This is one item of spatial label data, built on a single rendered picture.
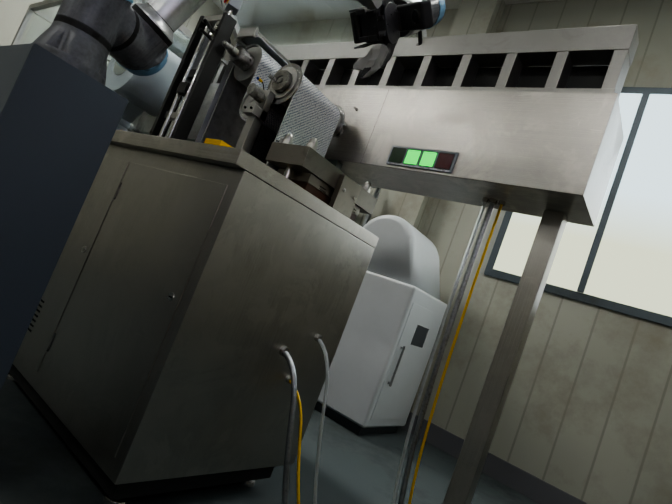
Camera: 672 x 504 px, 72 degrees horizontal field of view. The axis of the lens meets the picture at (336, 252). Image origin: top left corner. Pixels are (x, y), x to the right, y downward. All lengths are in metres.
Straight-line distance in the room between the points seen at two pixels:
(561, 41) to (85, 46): 1.28
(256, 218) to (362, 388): 1.67
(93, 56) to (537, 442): 2.80
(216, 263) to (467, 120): 0.92
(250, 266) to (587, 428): 2.31
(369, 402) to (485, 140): 1.61
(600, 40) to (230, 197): 1.13
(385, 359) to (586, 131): 1.62
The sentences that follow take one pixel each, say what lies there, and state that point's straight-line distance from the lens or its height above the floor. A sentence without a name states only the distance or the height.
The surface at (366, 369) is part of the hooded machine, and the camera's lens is 2.65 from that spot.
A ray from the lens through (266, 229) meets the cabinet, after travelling 1.19.
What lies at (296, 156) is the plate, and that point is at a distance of 1.36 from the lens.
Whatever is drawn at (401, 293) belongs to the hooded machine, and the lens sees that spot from 2.62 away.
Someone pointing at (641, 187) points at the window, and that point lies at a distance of 3.28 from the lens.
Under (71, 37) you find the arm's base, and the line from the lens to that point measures 1.18.
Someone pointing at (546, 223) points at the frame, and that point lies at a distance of 1.54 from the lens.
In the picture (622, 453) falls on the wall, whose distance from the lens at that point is 3.05.
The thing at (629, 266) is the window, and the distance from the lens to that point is 3.12.
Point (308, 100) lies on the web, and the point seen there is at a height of 1.23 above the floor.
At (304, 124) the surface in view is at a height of 1.16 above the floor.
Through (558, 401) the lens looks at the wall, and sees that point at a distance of 3.07.
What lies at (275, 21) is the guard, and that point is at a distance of 2.40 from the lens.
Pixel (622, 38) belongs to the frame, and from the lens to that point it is 1.62.
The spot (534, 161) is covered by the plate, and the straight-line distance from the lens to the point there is 1.45.
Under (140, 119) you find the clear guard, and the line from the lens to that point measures 2.43.
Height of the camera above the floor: 0.66
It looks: 5 degrees up
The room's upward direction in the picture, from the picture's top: 21 degrees clockwise
